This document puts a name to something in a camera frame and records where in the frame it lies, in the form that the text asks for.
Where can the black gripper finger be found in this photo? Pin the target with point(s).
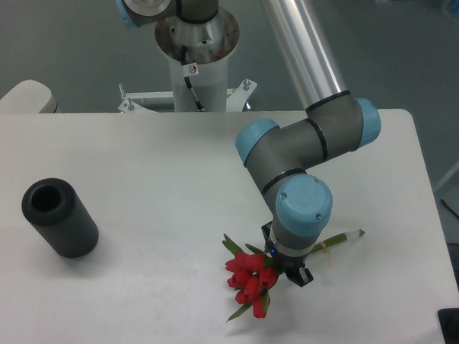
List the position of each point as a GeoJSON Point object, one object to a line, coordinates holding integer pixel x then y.
{"type": "Point", "coordinates": [303, 276]}
{"type": "Point", "coordinates": [266, 230]}

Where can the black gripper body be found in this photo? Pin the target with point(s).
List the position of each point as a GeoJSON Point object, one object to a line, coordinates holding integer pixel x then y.
{"type": "Point", "coordinates": [288, 262]}

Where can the red tulip bouquet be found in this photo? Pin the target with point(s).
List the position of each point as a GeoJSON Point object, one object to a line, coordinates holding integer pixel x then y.
{"type": "Point", "coordinates": [253, 274]}

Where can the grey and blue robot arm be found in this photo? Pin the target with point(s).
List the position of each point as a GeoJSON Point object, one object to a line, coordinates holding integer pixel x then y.
{"type": "Point", "coordinates": [278, 158]}

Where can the black device at table edge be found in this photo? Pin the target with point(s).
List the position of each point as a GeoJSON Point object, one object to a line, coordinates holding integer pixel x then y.
{"type": "Point", "coordinates": [449, 322]}

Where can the black cylindrical vase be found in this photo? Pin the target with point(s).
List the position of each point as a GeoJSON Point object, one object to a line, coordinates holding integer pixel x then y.
{"type": "Point", "coordinates": [54, 209]}

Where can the white chair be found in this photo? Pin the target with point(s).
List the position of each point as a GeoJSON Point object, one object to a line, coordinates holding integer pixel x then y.
{"type": "Point", "coordinates": [28, 96]}

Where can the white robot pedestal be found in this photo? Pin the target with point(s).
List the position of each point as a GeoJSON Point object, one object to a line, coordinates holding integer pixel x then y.
{"type": "Point", "coordinates": [197, 55]}

